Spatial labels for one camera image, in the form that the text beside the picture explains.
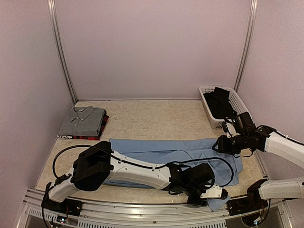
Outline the right aluminium frame post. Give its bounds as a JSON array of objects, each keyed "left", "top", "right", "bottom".
[{"left": 234, "top": 0, "right": 258, "bottom": 92}]

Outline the red black plaid shirt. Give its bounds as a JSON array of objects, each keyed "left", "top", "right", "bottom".
[{"left": 57, "top": 114, "right": 109, "bottom": 141}]

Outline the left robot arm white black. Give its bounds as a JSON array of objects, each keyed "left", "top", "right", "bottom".
[{"left": 45, "top": 142, "right": 222, "bottom": 211}]

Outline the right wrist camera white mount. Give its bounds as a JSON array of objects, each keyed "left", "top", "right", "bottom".
[{"left": 222, "top": 121, "right": 236, "bottom": 138}]

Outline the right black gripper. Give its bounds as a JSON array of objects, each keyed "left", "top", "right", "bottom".
[{"left": 213, "top": 133, "right": 248, "bottom": 155}]

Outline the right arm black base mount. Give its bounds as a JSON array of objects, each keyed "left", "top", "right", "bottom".
[{"left": 227, "top": 198, "right": 268, "bottom": 216}]

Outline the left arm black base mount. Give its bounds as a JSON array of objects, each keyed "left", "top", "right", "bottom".
[{"left": 41, "top": 199, "right": 83, "bottom": 217}]

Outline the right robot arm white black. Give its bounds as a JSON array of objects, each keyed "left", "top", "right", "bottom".
[{"left": 212, "top": 112, "right": 304, "bottom": 211}]

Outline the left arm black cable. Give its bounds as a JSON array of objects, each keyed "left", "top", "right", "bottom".
[{"left": 52, "top": 144, "right": 235, "bottom": 188}]

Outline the left aluminium frame post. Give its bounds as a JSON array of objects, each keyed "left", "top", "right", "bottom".
[{"left": 47, "top": 0, "right": 78, "bottom": 105}]

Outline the light blue long sleeve shirt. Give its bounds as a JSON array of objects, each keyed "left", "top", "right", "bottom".
[{"left": 104, "top": 137, "right": 244, "bottom": 212}]

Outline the aluminium frame post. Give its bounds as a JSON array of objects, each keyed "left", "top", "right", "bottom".
[
  {"left": 234, "top": 0, "right": 258, "bottom": 92},
  {"left": 47, "top": 0, "right": 78, "bottom": 105}
]

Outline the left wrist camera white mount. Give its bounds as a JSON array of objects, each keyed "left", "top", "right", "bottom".
[{"left": 200, "top": 185, "right": 228, "bottom": 200}]

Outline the white plastic laundry basket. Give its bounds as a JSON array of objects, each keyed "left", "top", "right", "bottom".
[{"left": 199, "top": 85, "right": 249, "bottom": 130}]

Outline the front aluminium rail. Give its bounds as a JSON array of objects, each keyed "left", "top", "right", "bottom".
[{"left": 22, "top": 187, "right": 289, "bottom": 228}]

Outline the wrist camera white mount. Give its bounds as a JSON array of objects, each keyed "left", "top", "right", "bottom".
[
  {"left": 222, "top": 121, "right": 236, "bottom": 138},
  {"left": 200, "top": 185, "right": 228, "bottom": 200}
]

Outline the black shirt in basket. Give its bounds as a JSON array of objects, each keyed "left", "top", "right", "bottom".
[{"left": 204, "top": 87, "right": 237, "bottom": 119}]

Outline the grey button shirt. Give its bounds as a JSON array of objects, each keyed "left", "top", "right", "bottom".
[{"left": 58, "top": 106, "right": 106, "bottom": 137}]

